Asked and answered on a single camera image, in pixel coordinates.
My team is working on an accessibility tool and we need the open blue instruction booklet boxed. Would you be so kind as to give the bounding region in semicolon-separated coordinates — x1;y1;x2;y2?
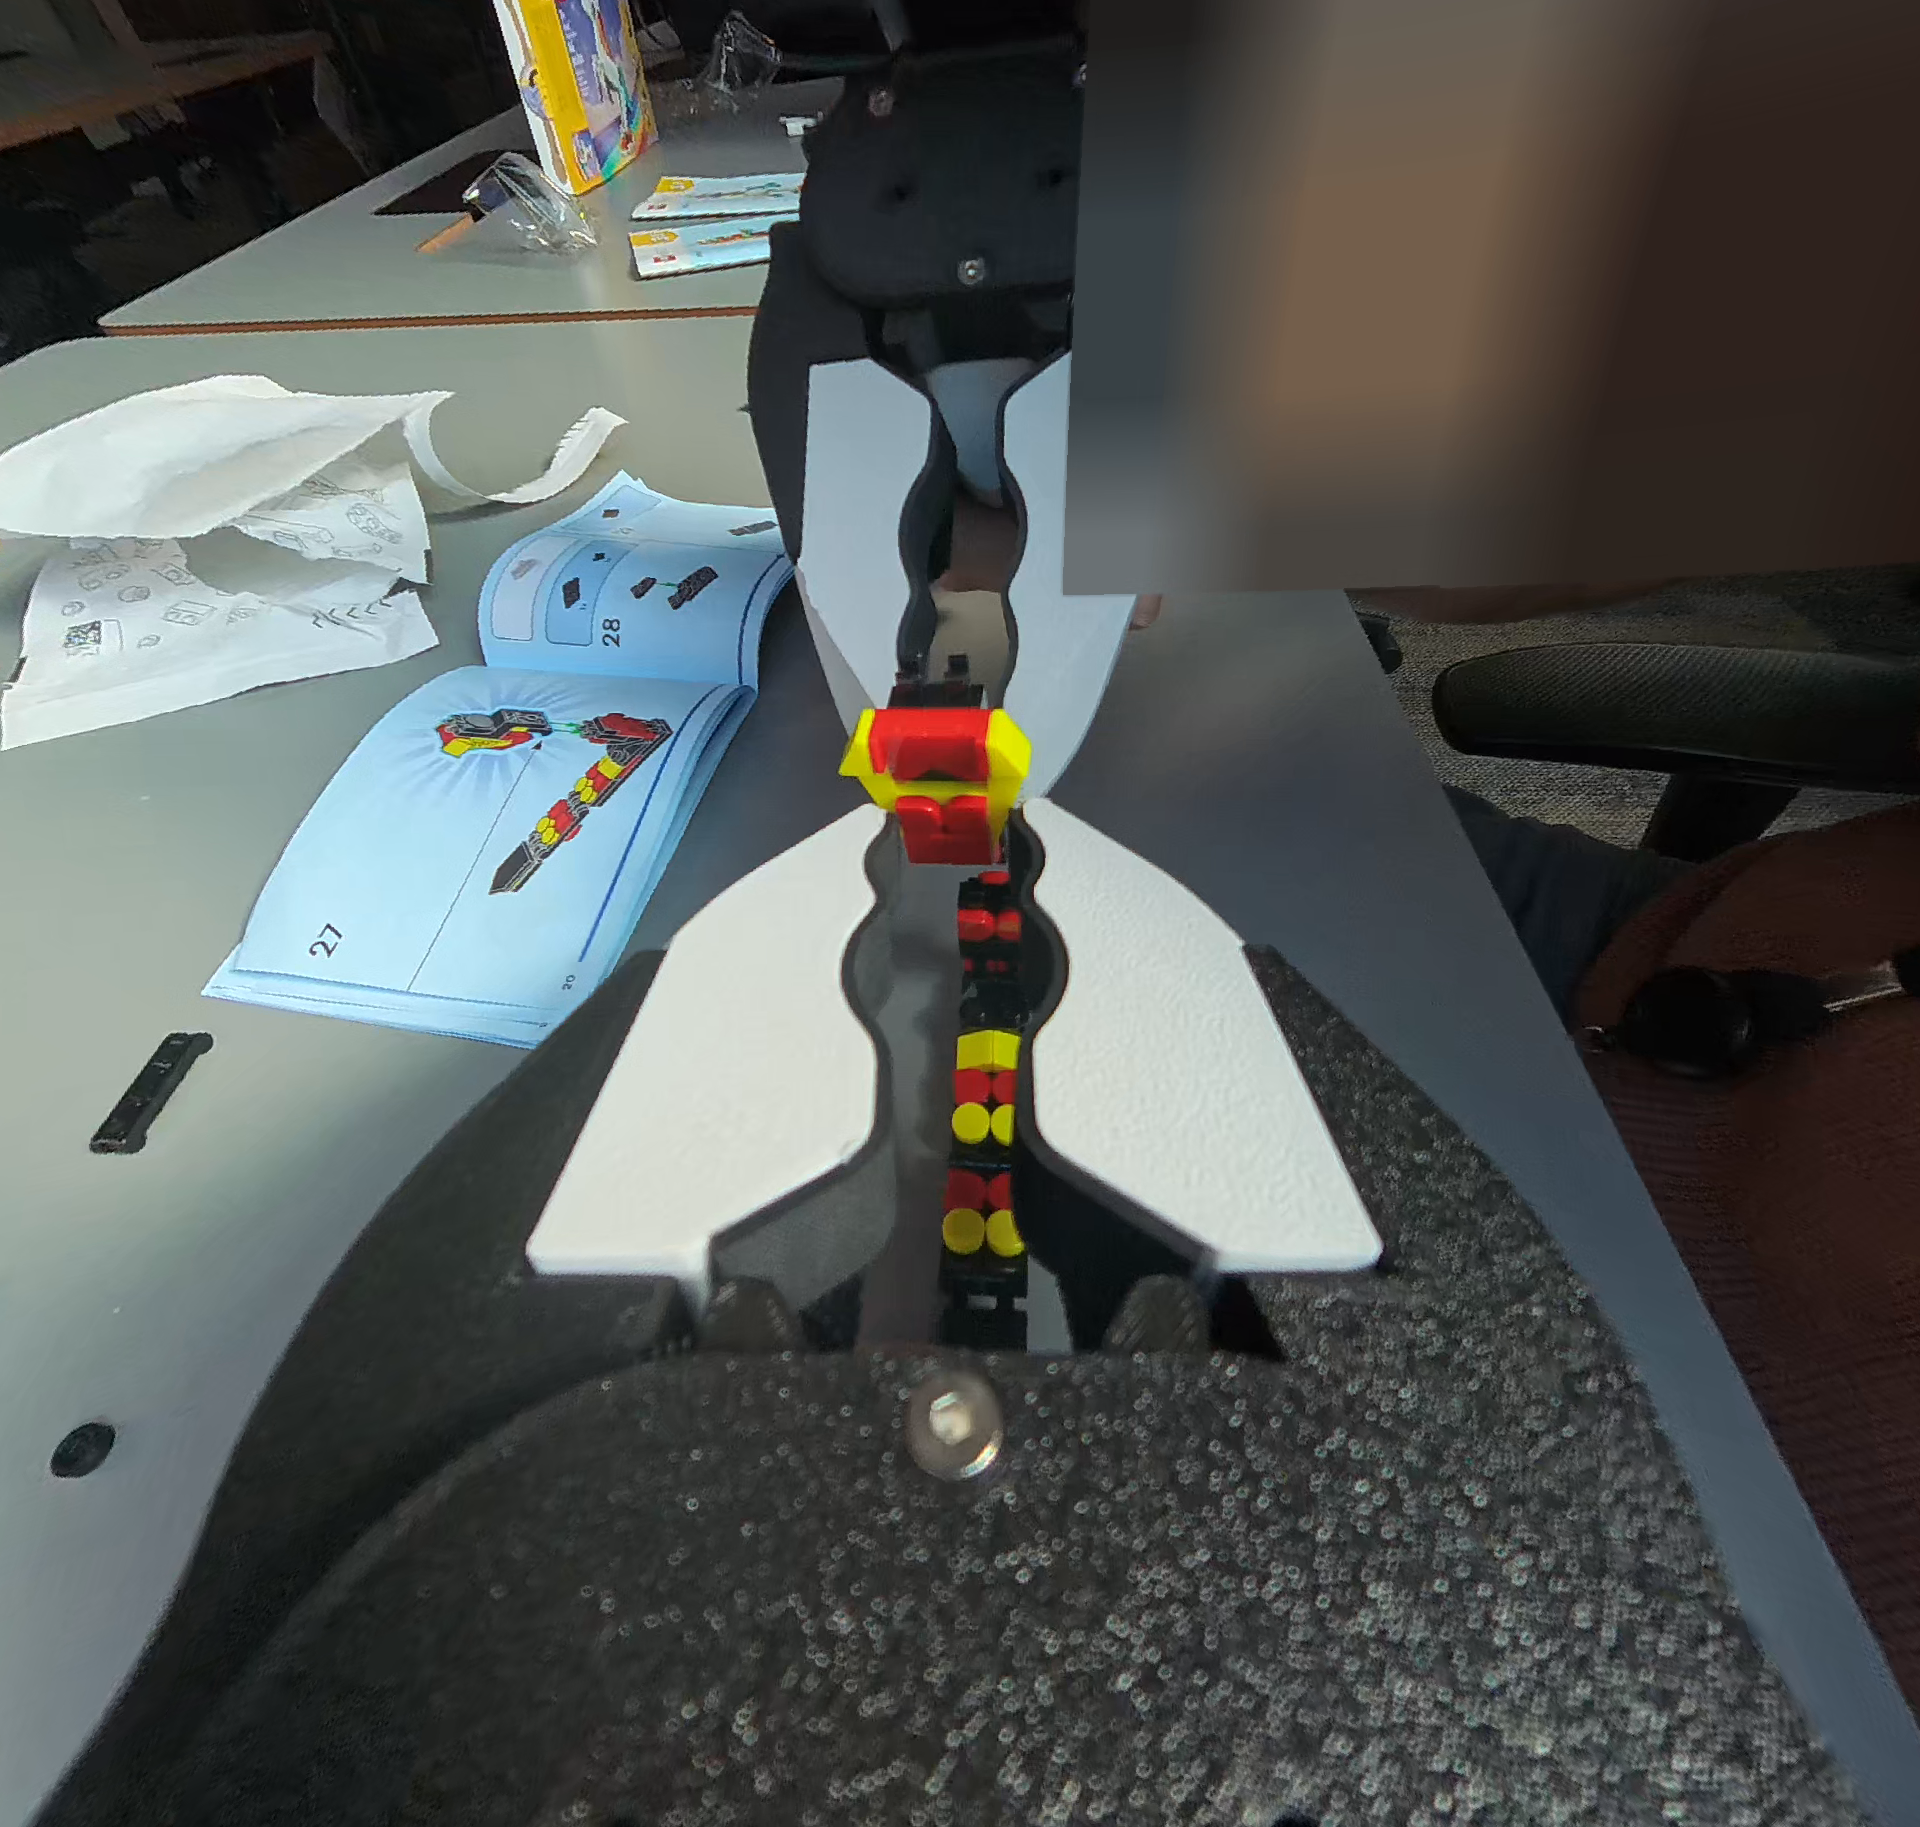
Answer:
202;470;798;1051

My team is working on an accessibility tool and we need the grey office desk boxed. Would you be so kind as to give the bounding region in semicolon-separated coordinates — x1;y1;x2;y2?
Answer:
97;69;844;339

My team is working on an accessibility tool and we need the long black brick plate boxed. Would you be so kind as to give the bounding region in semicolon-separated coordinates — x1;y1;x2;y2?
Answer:
87;1029;217;1160

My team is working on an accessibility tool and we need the toy brick snake head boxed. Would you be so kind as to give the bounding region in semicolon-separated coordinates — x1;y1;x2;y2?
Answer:
837;680;1039;870

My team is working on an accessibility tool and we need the black strap with round knob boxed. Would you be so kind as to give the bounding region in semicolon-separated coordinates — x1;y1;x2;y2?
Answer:
1575;950;1920;1089

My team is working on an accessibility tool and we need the closed blue instruction booklet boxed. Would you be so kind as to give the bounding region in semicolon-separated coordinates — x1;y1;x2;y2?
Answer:
629;172;807;223
626;217;784;280

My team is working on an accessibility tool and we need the yellow toy set box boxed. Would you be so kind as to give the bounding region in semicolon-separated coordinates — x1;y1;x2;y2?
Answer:
483;0;659;198

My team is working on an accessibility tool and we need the person's leg in dark trousers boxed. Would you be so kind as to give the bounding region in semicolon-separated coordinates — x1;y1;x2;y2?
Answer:
1445;785;1669;1036

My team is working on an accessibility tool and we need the wooden-edged desk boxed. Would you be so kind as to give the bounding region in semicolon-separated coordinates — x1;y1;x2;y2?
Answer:
0;28;335;153

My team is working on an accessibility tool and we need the torn white paper bag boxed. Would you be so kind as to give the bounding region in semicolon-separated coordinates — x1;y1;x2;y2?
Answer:
0;376;454;543

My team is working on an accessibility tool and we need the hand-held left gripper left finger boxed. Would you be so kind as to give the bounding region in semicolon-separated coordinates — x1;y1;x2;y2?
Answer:
525;804;901;1282

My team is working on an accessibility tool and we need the toy brick snake body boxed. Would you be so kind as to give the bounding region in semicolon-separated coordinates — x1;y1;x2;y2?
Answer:
937;868;1038;1349

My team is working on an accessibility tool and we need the white paper strip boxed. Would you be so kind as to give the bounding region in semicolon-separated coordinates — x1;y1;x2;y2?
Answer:
402;404;629;519

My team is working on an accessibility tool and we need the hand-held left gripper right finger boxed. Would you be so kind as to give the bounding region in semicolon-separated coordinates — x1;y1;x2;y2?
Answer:
1011;799;1389;1282

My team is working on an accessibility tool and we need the printed white paper bag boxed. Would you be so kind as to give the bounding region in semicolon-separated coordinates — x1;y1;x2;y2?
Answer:
0;485;442;753

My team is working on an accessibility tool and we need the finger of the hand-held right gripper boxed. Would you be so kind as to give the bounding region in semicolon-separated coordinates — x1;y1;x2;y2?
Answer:
799;353;963;726
981;351;1141;810

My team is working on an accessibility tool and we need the black office chair armrest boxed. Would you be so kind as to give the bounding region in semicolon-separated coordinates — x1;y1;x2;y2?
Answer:
1356;613;1920;858

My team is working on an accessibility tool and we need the clear plastic bag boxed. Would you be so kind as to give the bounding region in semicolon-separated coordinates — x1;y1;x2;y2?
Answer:
462;153;598;258
675;14;792;99

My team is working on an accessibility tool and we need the person's torso in sweater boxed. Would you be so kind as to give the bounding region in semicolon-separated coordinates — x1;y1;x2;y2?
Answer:
1567;804;1920;1730

